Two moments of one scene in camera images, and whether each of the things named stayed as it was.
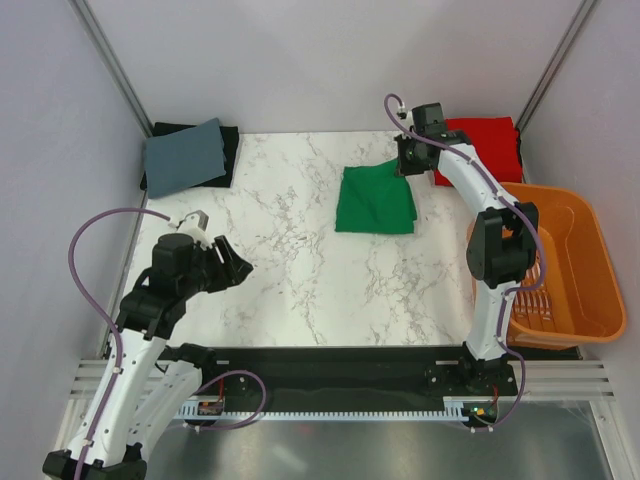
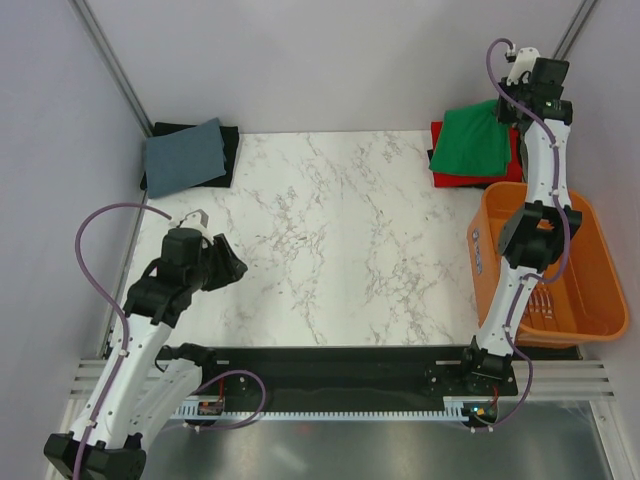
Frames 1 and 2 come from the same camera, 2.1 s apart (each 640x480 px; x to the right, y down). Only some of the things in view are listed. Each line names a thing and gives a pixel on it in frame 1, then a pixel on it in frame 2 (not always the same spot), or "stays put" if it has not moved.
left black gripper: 226,277 stays put
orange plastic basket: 579,299 stays put
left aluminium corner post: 97,37 stays put
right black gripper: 405,169 → 503,116
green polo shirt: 375,199 → 472,142
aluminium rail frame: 537,380 stays put
